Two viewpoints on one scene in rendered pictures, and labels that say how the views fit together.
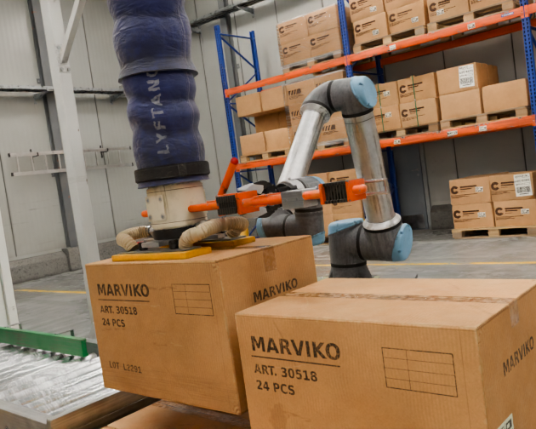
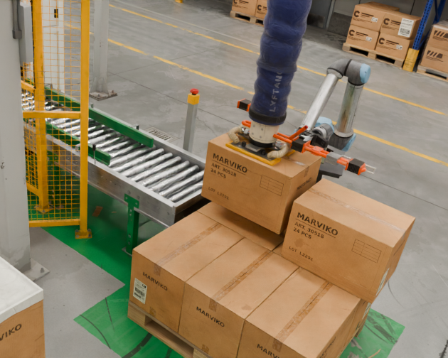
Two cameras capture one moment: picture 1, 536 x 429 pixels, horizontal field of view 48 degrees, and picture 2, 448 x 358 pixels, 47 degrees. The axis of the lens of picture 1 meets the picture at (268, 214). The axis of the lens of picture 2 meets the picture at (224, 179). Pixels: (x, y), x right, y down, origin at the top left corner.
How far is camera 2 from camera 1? 183 cm
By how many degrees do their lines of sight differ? 28
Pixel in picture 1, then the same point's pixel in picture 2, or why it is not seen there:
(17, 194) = not seen: outside the picture
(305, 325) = (326, 219)
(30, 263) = not seen: outside the picture
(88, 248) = (102, 24)
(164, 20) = (294, 47)
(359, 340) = (347, 233)
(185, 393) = (252, 216)
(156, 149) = (269, 108)
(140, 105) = (268, 85)
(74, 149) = not seen: outside the picture
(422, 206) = (326, 10)
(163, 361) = (244, 200)
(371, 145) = (356, 99)
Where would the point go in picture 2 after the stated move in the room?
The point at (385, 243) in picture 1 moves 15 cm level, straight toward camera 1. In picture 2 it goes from (341, 143) to (344, 151)
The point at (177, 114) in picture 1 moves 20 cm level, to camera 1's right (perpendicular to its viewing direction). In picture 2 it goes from (284, 94) to (318, 97)
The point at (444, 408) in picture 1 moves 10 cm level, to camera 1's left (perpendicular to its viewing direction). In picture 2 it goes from (370, 264) to (353, 263)
